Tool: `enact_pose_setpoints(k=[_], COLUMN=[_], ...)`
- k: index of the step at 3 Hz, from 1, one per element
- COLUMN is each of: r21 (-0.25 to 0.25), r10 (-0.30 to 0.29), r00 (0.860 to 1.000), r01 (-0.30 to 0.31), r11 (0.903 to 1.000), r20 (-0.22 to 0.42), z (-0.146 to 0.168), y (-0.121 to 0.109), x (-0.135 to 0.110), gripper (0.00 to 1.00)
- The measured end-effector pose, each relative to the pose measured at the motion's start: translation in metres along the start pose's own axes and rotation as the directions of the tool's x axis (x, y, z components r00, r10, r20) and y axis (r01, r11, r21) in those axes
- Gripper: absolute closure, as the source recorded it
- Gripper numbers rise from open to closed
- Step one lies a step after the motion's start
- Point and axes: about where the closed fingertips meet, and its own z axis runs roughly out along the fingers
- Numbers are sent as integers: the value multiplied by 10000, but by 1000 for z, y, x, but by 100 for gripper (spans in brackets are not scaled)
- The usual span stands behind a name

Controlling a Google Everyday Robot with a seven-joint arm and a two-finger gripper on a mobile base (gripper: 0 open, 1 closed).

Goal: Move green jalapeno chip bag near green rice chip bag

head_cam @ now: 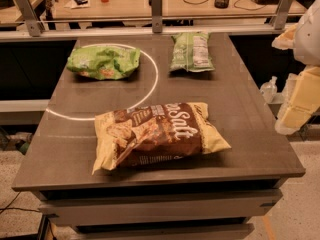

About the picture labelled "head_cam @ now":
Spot right metal bracket post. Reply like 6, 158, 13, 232
271, 0, 294, 30

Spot metal rail bar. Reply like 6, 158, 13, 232
0, 23, 293, 43

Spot left metal bracket post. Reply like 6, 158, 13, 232
15, 0, 44, 37

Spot clear sanitizer bottle left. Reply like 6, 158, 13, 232
260, 76, 277, 103

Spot middle metal bracket post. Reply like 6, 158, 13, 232
150, 0, 162, 33

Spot green jalapeno chip bag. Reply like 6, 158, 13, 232
170, 32, 215, 73

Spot green rice chip bag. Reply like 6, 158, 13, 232
66, 45, 140, 80

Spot brown sea salt chip bag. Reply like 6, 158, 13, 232
93, 102, 230, 171

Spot black floor cable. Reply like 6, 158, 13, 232
0, 191, 42, 216

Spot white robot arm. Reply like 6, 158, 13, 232
272, 0, 320, 135

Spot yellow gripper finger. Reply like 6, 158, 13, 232
275, 66, 320, 135
271, 24, 297, 50

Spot table drawer front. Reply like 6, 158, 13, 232
40, 189, 282, 227

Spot metal bracket post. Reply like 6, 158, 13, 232
15, 0, 44, 37
150, 0, 162, 33
271, 0, 294, 30

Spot black mesh pen holder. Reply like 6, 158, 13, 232
214, 0, 230, 9

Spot wooden background desk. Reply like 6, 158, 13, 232
39, 0, 308, 22

